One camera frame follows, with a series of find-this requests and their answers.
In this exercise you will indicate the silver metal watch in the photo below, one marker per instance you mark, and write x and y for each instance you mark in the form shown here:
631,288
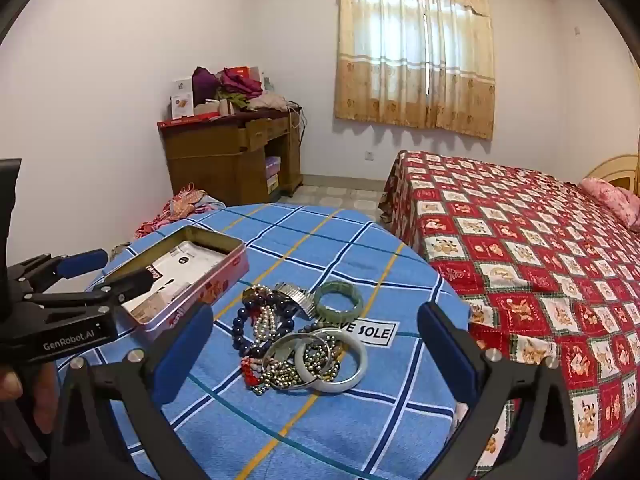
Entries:
300,300

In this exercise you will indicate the pink pillow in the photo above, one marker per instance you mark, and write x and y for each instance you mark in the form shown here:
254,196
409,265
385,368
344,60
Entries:
610,200

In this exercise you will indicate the small tan cardboard box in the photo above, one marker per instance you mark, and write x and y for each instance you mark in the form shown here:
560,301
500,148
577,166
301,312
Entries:
206,108

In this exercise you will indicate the pink tin box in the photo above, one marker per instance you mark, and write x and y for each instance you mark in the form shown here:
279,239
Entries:
200,295

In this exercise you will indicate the purple cloth bundle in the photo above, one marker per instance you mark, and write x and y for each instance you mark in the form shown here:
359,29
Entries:
204,85

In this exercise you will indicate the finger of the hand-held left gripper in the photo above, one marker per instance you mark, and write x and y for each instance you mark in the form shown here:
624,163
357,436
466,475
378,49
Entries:
82,261
135,284

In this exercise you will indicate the white jade bangle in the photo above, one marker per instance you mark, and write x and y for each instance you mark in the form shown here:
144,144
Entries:
350,382

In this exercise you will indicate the printed paper sheet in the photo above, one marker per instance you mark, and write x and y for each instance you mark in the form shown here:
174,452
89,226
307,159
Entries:
185,260

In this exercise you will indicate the plastic storage drawers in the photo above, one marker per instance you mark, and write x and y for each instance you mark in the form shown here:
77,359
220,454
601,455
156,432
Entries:
272,175

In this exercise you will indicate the silver metal bangle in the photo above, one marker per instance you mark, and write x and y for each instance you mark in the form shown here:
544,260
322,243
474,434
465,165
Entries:
280,342

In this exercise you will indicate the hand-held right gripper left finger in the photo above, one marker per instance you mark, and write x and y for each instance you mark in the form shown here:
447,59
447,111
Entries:
182,350

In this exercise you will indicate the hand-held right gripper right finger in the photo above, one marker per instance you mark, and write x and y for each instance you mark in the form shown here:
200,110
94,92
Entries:
445,345

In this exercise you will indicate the green jade bangle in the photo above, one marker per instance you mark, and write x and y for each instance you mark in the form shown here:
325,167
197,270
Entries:
325,311

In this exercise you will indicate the person's left hand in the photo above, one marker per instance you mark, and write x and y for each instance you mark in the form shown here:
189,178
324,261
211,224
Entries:
42,385

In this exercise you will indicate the flat red box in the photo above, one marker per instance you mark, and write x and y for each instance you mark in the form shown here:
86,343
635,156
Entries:
185,121

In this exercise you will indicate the beige patterned curtain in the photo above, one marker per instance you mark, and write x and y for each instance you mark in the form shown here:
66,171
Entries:
415,60

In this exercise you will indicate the brown wooden desk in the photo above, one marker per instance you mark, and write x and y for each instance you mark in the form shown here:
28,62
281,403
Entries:
210,160

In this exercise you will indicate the white cardboard box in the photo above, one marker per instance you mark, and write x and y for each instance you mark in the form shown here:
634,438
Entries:
181,97

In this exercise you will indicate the light wooden headboard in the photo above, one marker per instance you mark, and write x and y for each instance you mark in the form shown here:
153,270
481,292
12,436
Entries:
617,166

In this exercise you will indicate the bed with red patterned sheet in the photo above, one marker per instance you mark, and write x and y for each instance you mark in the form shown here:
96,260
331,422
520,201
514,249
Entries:
525,260

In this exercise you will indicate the blue plaid tablecloth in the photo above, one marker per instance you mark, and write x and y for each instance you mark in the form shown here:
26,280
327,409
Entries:
350,270

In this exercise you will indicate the pile of striped pink clothes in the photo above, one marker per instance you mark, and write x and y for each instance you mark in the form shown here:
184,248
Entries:
185,205

